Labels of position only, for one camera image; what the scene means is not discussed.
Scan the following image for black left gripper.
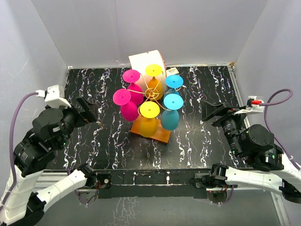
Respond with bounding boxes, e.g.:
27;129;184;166
53;95;99;149

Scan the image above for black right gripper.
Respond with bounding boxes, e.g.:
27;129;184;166
199;100;246;156

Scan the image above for blue wine glass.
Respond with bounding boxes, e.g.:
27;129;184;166
161;94;183;131
164;75;183;96

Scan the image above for pink wine glass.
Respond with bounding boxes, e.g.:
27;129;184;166
123;69;144;105
112;89;139;121

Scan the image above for orange wine glass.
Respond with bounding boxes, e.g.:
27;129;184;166
139;101;160;137
145;64;163;100

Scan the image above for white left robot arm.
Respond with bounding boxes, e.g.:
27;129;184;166
0;97;98;226

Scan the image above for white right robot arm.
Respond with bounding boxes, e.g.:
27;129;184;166
192;99;301;203

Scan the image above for small white tag box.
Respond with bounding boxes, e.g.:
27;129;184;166
166;67;179;75

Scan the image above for white cylindrical container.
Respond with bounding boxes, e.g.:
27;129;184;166
128;50;167;91

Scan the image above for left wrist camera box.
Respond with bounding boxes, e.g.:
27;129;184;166
36;85;71;109

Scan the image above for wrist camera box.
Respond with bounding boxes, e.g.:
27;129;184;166
36;85;71;109
234;96;264;115

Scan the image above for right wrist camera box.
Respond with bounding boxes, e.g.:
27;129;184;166
234;96;264;115

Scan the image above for gold wire wine glass rack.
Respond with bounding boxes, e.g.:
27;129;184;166
130;74;184;144

